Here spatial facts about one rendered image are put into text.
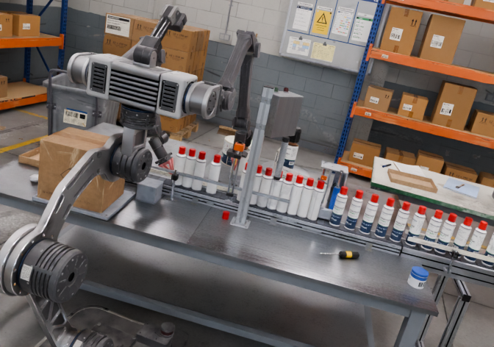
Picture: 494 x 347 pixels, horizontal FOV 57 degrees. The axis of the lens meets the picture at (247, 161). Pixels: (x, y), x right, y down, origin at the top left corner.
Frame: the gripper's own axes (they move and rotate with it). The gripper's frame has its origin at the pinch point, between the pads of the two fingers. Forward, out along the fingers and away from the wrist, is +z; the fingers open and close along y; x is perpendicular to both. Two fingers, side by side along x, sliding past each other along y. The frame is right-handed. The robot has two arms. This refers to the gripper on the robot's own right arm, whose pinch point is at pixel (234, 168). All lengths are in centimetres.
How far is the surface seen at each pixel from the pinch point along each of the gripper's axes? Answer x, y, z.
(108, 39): -312, 230, -9
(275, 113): 24.3, -17.1, -38.0
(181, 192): 11.7, 22.8, 15.3
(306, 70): -444, -5, -5
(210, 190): 9.0, 8.6, 11.0
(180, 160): 9.3, 26.2, -0.8
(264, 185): 9.0, -17.6, 1.7
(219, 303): 3, -6, 79
